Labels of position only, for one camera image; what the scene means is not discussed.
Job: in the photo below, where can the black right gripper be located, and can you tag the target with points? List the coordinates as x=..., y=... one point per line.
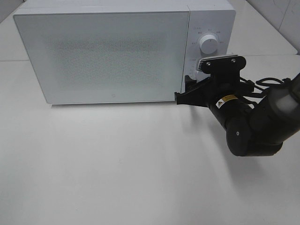
x=223, y=94

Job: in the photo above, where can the white microwave knob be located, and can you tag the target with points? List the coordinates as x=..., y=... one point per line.
x=208, y=43
x=200, y=76

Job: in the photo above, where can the white microwave door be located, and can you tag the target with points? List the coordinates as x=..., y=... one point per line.
x=106, y=58

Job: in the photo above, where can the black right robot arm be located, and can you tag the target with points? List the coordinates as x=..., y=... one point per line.
x=256, y=124

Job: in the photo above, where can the white microwave oven body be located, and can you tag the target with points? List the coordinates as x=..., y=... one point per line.
x=205, y=16

